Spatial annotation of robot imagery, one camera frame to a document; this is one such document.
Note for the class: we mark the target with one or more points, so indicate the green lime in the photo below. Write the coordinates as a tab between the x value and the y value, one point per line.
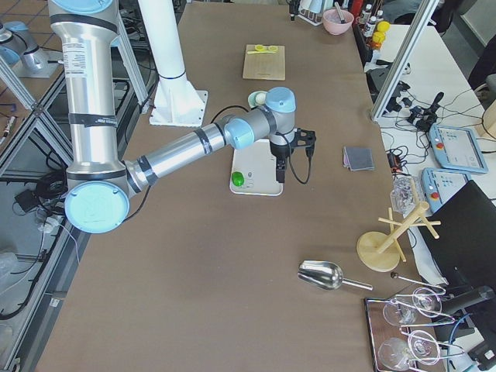
237	178

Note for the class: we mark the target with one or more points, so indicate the white rabbit tray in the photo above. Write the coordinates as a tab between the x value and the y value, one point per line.
257	164

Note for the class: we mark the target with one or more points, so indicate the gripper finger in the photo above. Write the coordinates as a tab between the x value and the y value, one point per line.
283	172
291	12
279	170

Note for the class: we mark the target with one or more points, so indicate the black monitor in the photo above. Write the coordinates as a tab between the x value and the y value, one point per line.
464	253

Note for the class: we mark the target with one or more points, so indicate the wooden mug tree stand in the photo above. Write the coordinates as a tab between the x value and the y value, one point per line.
381	252

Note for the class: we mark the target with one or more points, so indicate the aluminium frame post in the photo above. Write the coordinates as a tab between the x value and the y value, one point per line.
415	30

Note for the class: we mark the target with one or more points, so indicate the steel scoop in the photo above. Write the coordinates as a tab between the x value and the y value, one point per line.
327	275

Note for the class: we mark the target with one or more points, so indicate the teach pendant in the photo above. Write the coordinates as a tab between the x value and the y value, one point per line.
457	149
440	185

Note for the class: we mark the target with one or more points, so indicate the clear plastic box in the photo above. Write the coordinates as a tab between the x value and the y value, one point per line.
406	194

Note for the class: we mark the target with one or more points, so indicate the wine glass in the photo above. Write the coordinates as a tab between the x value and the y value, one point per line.
397	313
423	347
394	354
427	302

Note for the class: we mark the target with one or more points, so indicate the grey folded cloth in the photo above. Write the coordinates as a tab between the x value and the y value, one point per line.
358	158

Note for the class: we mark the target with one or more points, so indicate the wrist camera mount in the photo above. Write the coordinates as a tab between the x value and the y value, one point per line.
306	139

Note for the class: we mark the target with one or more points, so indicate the light green bowl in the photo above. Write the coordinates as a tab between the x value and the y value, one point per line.
251	99

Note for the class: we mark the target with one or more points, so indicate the wooden cutting board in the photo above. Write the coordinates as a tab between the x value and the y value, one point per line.
269	66

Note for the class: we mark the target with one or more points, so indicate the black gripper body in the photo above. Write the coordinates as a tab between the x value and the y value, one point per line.
279	150

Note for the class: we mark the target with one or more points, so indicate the pink bowl with ice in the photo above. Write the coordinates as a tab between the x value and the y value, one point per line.
332	22

